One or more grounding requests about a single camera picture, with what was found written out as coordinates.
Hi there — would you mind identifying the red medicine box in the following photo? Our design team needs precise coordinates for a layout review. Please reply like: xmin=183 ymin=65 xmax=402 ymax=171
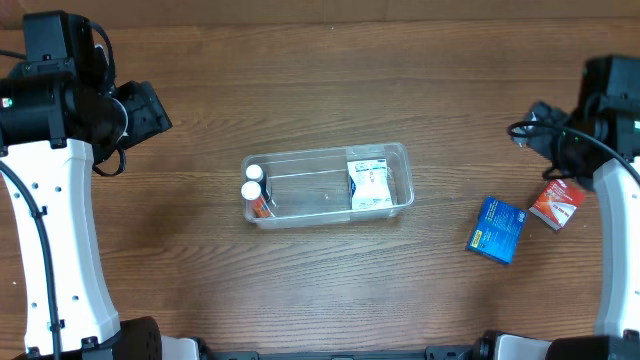
xmin=529 ymin=179 xmax=585 ymax=230

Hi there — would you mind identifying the blue medicine box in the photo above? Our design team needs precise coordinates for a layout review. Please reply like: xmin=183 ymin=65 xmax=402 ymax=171
xmin=466 ymin=196 xmax=527 ymax=265

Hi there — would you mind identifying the black bottle white cap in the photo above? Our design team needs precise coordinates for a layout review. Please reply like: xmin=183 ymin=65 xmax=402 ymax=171
xmin=245 ymin=164 xmax=272 ymax=202

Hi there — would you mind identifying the orange pill bottle white cap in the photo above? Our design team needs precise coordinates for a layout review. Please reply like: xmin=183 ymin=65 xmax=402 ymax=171
xmin=241 ymin=181 xmax=273 ymax=218

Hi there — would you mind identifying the white medicine box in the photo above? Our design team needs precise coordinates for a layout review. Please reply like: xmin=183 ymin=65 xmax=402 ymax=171
xmin=347 ymin=159 xmax=393 ymax=210

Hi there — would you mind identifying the clear plastic container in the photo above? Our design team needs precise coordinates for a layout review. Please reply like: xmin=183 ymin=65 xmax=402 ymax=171
xmin=241 ymin=143 xmax=415 ymax=229

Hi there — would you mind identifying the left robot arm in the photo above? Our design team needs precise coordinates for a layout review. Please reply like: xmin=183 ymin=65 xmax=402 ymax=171
xmin=1 ymin=11 xmax=206 ymax=359

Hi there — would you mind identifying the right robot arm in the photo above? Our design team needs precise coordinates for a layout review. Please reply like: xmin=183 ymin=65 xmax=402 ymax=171
xmin=425 ymin=55 xmax=639 ymax=360

